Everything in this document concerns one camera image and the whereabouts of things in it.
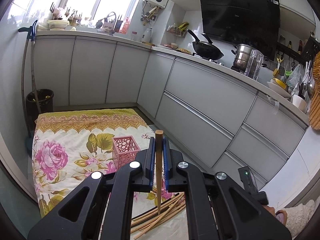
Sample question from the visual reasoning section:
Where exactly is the thick bamboo chopstick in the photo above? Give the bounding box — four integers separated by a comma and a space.
155, 129, 163, 215

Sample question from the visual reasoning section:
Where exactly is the kitchen window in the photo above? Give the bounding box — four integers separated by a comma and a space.
1, 0, 138, 28

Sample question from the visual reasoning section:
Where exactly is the right hand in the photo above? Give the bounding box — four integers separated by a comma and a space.
263, 205, 287, 225

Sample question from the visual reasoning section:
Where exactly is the floral tablecloth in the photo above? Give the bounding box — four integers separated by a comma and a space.
31, 108, 190, 240

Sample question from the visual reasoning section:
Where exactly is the pink perforated utensil holder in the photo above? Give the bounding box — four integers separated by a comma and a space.
112, 135, 140, 170

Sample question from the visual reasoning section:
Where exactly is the woven basket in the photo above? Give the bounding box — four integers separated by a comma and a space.
309, 52, 320, 131

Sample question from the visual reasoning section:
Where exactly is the clear blender jar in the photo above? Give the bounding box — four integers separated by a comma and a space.
245, 49, 264, 80

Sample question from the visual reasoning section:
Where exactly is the black trash bin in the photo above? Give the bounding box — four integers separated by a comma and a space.
25, 88, 55, 136

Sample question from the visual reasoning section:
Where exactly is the steel stock pot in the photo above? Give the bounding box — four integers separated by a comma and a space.
231, 44, 254, 73

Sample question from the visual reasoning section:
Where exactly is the black wok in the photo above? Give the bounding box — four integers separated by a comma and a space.
187, 29, 224, 61

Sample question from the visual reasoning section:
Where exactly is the black range hood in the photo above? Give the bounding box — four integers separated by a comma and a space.
200, 0, 280, 60

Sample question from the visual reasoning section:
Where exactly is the white electric kettle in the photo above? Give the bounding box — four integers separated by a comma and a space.
141, 28, 152, 43

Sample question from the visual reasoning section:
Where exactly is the white bowl on counter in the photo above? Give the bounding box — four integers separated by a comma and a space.
47, 20, 69, 30

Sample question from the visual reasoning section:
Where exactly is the blue handled mop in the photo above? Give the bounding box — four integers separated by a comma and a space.
18, 19, 42, 140

